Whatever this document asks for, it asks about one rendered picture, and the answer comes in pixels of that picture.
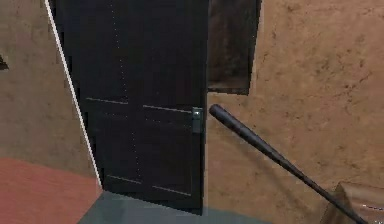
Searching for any black room door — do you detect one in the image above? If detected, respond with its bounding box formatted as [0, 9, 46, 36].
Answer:
[54, 0, 210, 215]

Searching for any black baseball bat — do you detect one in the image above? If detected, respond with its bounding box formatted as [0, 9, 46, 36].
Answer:
[208, 103, 370, 224]

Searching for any dark brown framed picture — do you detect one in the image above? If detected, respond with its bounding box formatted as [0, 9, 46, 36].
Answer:
[207, 0, 263, 96]

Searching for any brown wooden box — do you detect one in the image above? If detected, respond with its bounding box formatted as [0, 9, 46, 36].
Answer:
[319, 181, 384, 224]

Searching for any grey door handle plate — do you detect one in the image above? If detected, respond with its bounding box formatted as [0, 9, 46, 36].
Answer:
[191, 106, 204, 135]

